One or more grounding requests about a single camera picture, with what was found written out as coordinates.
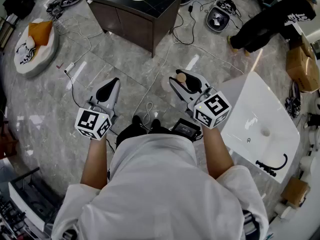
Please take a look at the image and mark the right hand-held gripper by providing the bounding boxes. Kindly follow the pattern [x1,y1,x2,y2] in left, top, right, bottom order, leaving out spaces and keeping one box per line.
[168,68,233,130]

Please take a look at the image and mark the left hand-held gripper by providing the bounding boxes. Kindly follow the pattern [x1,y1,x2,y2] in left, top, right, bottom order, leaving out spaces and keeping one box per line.
[74,77,122,141]

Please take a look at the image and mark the person's right forearm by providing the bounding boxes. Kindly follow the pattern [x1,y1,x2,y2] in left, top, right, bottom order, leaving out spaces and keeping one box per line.
[200,123,235,180]

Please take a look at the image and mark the person's left forearm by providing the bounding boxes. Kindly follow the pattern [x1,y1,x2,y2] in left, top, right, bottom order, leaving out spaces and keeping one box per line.
[79,133,109,190]

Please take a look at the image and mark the person's black shoe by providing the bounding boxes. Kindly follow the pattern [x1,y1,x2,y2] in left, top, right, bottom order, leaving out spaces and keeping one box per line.
[150,118,162,133]
[131,114,142,129]

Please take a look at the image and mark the black waist display device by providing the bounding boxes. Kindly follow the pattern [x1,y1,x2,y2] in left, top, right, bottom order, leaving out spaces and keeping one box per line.
[171,118,202,143]

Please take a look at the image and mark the person's black trousers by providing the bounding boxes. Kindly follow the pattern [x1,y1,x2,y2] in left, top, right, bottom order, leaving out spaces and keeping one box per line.
[116,124,177,148]

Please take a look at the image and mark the white power strip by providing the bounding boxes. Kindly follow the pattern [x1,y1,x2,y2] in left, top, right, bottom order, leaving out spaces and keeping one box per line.
[63,61,77,74]

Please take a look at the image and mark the white freestanding washbasin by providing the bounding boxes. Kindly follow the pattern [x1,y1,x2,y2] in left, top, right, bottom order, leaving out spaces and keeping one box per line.
[217,71,301,184]

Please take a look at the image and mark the open grey case with devices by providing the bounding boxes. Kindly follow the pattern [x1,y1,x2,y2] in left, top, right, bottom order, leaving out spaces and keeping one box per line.
[206,0,237,33]

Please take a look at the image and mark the white round floor seat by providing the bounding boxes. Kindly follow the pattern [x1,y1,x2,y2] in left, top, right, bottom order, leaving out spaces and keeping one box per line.
[13,18,60,79]

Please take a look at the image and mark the dark brown vanity cabinet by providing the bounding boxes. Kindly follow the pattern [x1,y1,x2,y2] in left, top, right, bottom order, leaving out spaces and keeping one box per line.
[88,0,185,59]

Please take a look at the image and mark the zebra striped cushion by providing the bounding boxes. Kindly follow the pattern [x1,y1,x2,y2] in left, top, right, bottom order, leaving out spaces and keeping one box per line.
[15,35,37,66]

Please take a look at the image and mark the orange cushion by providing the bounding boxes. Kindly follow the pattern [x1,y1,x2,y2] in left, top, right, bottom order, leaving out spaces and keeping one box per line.
[27,20,54,47]

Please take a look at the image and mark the large cardboard box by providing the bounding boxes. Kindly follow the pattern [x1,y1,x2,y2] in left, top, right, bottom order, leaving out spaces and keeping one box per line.
[285,33,320,94]

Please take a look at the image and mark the person's white shirt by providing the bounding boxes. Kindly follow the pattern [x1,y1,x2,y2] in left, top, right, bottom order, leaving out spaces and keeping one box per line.
[51,133,270,240]

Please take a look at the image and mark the curved black washbasin faucet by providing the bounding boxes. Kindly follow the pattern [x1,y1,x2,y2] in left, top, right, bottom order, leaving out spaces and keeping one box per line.
[255,153,289,178]

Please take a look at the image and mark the black speaker cabinet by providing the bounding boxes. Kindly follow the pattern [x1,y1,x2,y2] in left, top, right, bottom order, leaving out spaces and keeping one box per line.
[2,0,36,20]

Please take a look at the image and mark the small cardboard box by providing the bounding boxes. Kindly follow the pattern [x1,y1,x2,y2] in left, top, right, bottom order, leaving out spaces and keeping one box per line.
[280,176,311,209]

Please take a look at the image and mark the black power strip cable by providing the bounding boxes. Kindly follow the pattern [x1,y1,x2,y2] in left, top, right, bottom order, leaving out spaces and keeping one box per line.
[64,71,85,109]

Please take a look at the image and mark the bundle of dark cables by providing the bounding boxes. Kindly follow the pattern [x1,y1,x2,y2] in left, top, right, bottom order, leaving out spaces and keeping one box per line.
[284,80,302,119]

